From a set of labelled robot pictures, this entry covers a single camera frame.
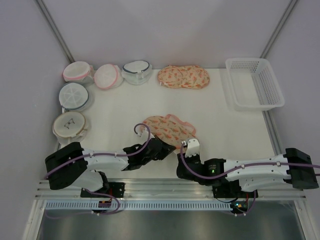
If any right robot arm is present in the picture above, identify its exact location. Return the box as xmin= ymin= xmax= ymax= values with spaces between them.
xmin=176 ymin=148 xmax=319 ymax=198

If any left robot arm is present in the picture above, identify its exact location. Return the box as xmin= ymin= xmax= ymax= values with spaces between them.
xmin=45 ymin=136 xmax=176 ymax=198

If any navy trimmed white mesh bag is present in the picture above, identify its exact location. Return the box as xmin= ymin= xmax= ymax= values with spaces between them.
xmin=121 ymin=60 xmax=153 ymax=86

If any pink trimmed white mesh bag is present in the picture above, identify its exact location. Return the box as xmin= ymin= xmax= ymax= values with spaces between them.
xmin=93 ymin=63 xmax=123 ymax=90

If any beige round bag with glasses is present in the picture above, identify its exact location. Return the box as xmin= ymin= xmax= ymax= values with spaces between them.
xmin=52 ymin=111 xmax=91 ymax=146

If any blue trimmed round laundry bag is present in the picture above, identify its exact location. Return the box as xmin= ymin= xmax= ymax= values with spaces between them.
xmin=58 ymin=82 xmax=94 ymax=113

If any pink trimmed round laundry bag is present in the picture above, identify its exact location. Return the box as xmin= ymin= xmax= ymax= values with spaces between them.
xmin=62 ymin=61 xmax=95 ymax=86

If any white plastic basket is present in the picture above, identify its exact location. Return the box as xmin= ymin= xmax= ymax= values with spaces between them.
xmin=225 ymin=57 xmax=285 ymax=111

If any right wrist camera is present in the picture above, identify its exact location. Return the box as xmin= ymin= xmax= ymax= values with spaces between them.
xmin=180 ymin=138 xmax=200 ymax=158

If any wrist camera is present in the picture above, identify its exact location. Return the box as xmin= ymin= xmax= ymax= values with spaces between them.
xmin=180 ymin=138 xmax=200 ymax=158
xmin=138 ymin=128 xmax=149 ymax=138

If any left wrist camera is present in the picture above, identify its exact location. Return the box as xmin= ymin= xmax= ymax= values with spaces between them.
xmin=138 ymin=128 xmax=149 ymax=138

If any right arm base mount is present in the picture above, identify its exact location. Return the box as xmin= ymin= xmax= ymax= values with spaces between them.
xmin=212 ymin=180 xmax=254 ymax=199

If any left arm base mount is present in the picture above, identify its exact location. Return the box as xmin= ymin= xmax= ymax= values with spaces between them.
xmin=98 ymin=182 xmax=126 ymax=198

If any white slotted cable duct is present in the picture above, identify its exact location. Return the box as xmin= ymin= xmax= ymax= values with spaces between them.
xmin=45 ymin=200 xmax=232 ymax=211

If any aluminium frame post left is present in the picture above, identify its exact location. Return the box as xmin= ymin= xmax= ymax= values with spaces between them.
xmin=34 ymin=0 xmax=75 ymax=64

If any aluminium frame post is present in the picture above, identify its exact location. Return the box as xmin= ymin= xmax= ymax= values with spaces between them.
xmin=34 ymin=0 xmax=75 ymax=64
xmin=260 ymin=0 xmax=300 ymax=59

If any aluminium frame post right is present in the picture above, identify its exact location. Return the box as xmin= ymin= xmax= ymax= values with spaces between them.
xmin=260 ymin=0 xmax=300 ymax=59

